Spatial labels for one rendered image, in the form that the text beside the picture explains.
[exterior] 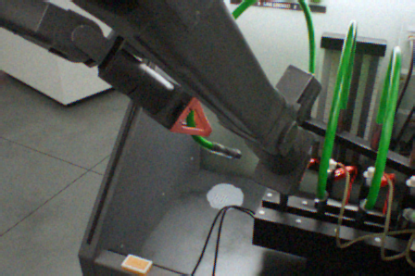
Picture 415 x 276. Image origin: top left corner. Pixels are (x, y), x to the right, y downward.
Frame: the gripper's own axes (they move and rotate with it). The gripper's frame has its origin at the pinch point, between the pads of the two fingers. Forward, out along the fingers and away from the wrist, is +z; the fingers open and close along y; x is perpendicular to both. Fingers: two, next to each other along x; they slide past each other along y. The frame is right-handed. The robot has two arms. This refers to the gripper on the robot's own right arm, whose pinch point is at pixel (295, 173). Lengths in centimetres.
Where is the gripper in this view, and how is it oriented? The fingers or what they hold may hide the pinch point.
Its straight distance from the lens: 73.9
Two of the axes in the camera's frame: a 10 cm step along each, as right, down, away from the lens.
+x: -8.1, -3.2, 4.9
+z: 3.8, 3.5, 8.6
